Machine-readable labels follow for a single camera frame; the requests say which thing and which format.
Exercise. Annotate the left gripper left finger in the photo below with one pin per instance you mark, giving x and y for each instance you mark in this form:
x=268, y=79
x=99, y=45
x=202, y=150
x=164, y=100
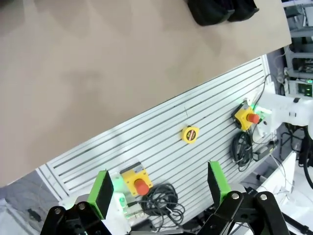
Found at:
x=101, y=193

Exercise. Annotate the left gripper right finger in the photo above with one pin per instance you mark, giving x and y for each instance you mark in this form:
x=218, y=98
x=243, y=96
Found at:
x=218, y=181

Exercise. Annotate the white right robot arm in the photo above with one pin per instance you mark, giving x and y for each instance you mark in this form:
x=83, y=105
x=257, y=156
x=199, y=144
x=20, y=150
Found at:
x=283, y=107

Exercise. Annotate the yellow emergency stop button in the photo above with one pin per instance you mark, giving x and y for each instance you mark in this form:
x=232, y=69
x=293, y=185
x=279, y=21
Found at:
x=137, y=181
x=245, y=118

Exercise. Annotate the black power adapter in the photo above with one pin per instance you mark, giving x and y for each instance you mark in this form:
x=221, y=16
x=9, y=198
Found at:
x=263, y=151

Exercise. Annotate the yellow tape measure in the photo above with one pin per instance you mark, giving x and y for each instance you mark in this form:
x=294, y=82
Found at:
x=190, y=134

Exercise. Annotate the white side cabinet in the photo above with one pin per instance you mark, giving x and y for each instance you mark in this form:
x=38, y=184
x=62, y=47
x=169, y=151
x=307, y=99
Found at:
x=281, y=186

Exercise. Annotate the grey equipment rack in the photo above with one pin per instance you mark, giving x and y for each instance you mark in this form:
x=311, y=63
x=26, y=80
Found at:
x=300, y=36

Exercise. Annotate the slotted aluminium base plate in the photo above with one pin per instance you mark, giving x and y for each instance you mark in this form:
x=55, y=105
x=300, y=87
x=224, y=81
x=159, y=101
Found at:
x=159, y=151

